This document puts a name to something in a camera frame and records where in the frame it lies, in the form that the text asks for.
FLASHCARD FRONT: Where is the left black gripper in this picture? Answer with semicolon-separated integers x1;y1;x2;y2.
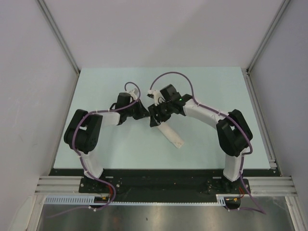
125;99;150;120

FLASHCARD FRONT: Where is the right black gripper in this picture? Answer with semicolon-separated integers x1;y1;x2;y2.
148;100;174;128

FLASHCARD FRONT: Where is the white cloth napkin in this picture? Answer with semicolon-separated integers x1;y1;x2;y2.
157;122;184;149

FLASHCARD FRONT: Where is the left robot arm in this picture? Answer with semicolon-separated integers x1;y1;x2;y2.
64;92;150;193

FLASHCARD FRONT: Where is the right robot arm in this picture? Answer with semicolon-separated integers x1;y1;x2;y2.
147;84;253;193

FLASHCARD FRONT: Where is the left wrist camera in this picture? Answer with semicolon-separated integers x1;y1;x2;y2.
128;88;140;100

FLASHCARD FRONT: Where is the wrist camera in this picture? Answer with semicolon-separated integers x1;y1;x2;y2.
147;90;162;105
128;88;140;100

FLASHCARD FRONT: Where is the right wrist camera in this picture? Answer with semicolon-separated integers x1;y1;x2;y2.
147;90;162;105

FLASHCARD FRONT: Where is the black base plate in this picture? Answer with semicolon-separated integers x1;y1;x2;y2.
50;169;280;203

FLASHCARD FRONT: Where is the aluminium frame rail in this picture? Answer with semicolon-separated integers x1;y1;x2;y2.
35;176;82;195

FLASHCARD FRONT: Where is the white slotted cable duct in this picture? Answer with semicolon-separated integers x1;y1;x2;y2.
44;194;228;206

